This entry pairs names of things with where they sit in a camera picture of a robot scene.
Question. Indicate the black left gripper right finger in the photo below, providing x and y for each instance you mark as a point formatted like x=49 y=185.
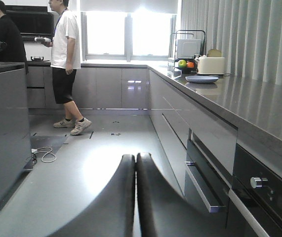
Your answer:
x=163 y=212

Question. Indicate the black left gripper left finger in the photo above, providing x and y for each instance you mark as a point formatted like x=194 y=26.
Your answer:
x=111 y=213

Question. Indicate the green apple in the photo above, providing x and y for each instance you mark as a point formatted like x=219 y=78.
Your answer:
x=182 y=63

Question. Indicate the grey lower kitchen cabinets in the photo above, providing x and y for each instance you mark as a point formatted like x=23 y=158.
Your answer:
x=139 y=110

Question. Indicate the silver oven knob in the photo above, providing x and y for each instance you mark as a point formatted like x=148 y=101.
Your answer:
x=258 y=182

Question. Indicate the built-in black oven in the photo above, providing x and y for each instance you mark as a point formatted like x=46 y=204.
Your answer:
x=254 y=212

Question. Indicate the grey kitchen island cabinet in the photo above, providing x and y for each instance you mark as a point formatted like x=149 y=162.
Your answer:
x=15 y=146

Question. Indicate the blue plate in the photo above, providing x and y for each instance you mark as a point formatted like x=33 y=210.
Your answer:
x=201 y=79

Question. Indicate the orange fruit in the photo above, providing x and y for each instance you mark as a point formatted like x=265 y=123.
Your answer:
x=190 y=65

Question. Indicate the cream toaster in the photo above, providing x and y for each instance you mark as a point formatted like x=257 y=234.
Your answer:
x=210 y=65

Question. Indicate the man in white shirt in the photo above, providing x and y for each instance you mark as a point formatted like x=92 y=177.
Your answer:
x=65 y=61

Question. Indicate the bread slice in toaster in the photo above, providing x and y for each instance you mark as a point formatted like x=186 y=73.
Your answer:
x=214 y=53

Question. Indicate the gas stove burner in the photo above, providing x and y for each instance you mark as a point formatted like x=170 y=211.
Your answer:
x=37 y=58

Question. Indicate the white handheld controller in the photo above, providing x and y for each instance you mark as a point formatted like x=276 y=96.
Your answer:
x=42 y=39

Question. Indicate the grey curtain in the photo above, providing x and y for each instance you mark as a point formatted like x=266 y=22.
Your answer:
x=247 y=32

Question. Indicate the black range hood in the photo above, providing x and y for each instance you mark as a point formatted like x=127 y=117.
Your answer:
x=32 y=21

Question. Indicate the man in black shirt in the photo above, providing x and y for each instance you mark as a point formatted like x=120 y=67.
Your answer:
x=9 y=33

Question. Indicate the black wire rack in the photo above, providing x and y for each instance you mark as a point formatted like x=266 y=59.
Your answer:
x=185 y=34

